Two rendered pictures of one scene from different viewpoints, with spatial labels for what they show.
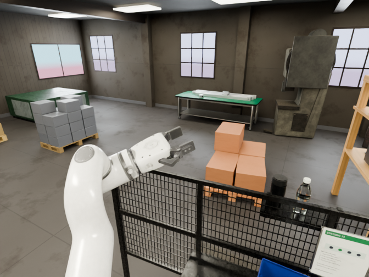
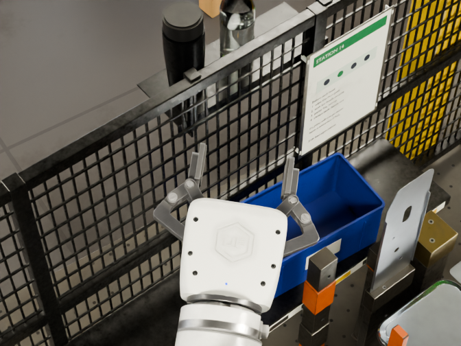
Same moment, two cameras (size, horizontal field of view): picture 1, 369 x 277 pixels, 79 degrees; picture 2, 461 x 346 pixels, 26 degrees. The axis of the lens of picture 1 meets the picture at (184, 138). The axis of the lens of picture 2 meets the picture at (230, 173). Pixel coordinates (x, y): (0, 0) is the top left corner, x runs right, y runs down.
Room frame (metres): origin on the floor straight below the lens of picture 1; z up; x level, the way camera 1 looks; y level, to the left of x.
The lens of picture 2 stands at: (0.30, 0.57, 2.80)
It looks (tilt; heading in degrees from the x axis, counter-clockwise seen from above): 52 degrees down; 299
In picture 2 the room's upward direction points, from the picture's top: straight up
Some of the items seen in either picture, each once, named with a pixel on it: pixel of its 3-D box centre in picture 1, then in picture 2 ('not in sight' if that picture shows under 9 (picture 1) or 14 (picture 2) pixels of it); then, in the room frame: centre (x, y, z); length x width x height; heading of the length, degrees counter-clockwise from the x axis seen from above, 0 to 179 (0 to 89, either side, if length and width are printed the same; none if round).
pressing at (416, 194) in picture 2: not in sight; (401, 233); (0.54, -0.56, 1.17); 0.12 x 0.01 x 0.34; 67
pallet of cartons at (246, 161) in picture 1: (239, 158); not in sight; (3.49, -0.95, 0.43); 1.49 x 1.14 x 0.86; 150
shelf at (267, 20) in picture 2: (298, 207); (237, 50); (0.92, -0.58, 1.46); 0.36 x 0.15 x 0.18; 67
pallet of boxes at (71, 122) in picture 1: (67, 121); not in sight; (5.20, 2.87, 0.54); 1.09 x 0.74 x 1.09; 151
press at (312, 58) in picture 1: (297, 86); not in sight; (5.78, -2.89, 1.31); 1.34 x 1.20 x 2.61; 62
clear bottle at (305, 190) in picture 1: (303, 195); (237, 18); (0.93, -0.60, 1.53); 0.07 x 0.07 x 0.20
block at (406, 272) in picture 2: not in sight; (381, 314); (0.54, -0.56, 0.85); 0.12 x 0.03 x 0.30; 67
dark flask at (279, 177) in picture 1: (277, 192); (184, 51); (0.98, -0.49, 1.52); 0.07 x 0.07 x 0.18
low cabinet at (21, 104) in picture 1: (50, 104); not in sight; (7.74, 4.71, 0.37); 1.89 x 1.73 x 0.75; 152
